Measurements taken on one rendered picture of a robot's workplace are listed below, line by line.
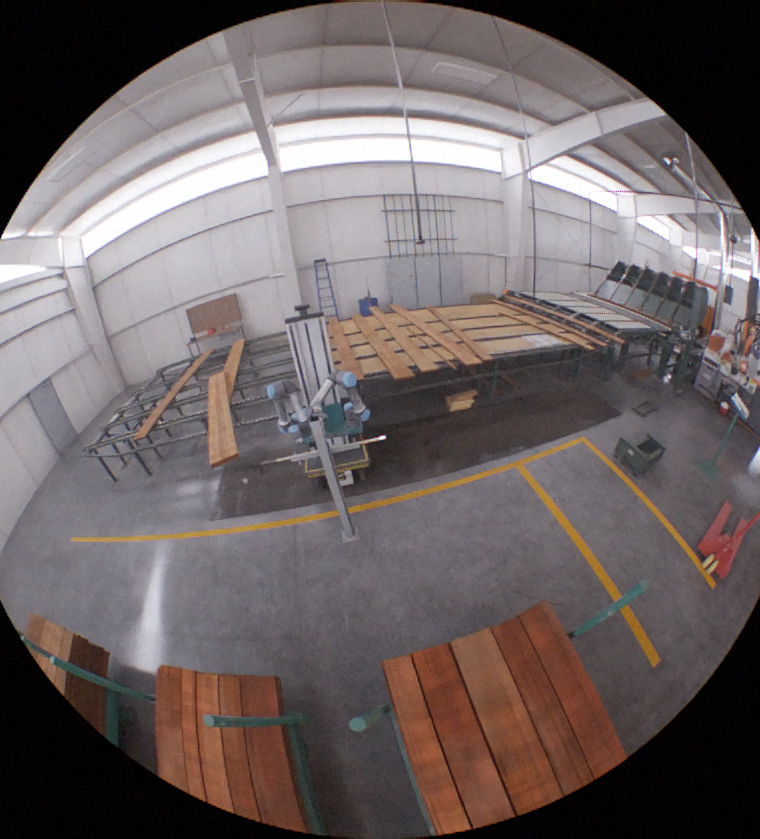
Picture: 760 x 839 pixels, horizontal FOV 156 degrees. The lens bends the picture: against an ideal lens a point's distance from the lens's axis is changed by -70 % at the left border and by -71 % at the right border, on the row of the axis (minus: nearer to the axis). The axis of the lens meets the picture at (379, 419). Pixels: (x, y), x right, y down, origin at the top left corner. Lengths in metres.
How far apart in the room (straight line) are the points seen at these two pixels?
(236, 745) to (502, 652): 1.56
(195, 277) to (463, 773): 10.61
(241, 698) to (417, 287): 9.33
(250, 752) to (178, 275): 10.34
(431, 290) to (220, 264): 6.71
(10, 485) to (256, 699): 8.07
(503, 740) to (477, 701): 0.27
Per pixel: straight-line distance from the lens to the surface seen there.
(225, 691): 2.03
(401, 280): 8.88
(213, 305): 9.50
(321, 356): 2.59
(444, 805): 1.70
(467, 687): 1.58
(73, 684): 2.79
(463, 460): 3.28
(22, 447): 9.35
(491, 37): 6.82
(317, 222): 9.17
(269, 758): 1.94
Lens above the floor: 2.22
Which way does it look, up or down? 34 degrees down
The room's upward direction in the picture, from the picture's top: 7 degrees counter-clockwise
